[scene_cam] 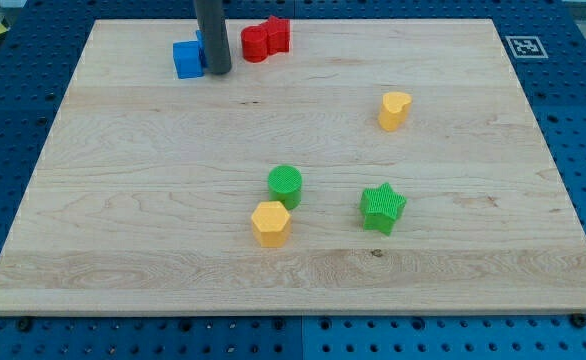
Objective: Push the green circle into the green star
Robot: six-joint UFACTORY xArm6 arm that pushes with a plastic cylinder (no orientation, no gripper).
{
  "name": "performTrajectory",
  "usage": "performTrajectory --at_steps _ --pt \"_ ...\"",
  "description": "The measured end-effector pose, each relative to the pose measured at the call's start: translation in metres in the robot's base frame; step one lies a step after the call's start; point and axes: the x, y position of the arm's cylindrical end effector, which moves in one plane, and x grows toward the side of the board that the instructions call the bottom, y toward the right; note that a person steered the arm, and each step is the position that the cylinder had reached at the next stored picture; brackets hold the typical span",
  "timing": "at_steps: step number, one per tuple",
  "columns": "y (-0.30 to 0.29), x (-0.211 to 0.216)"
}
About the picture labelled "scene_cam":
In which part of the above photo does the green star block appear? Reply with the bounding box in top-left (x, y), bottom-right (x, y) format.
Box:
top-left (359, 183), bottom-right (407, 236)

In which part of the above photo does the red star block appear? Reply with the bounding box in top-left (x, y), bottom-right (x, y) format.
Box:
top-left (260, 15), bottom-right (290, 55)

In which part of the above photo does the green cylinder block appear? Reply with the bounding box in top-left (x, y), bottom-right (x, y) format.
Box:
top-left (267, 165), bottom-right (303, 210)

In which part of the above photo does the yellow hexagon block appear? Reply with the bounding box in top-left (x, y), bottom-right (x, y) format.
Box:
top-left (251, 201), bottom-right (291, 248)

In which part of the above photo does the wooden board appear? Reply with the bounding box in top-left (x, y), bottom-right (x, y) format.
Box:
top-left (0, 19), bottom-right (586, 316)

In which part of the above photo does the yellow heart block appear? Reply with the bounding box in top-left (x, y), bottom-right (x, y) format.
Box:
top-left (378, 92), bottom-right (412, 132)

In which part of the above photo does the red cylinder block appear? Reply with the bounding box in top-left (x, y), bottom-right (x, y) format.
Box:
top-left (240, 25), bottom-right (269, 63)

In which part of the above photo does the blue cube block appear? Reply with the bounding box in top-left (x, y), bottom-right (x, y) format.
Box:
top-left (173, 41), bottom-right (204, 79)

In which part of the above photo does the blue block behind rod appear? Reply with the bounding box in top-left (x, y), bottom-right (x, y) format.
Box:
top-left (195, 29), bottom-right (207, 69)

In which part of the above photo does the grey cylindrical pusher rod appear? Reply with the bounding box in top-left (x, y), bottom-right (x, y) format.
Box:
top-left (193, 0), bottom-right (232, 75)

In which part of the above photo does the white fiducial marker tag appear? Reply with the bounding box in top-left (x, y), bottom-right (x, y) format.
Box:
top-left (505, 35), bottom-right (548, 59)

